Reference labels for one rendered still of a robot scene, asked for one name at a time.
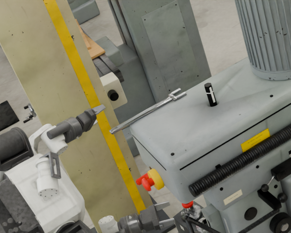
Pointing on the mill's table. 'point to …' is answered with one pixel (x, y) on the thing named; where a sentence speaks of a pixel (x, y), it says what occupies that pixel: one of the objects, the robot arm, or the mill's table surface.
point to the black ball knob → (282, 197)
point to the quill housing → (251, 211)
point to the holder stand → (179, 223)
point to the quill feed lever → (281, 223)
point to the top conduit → (245, 158)
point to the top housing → (215, 125)
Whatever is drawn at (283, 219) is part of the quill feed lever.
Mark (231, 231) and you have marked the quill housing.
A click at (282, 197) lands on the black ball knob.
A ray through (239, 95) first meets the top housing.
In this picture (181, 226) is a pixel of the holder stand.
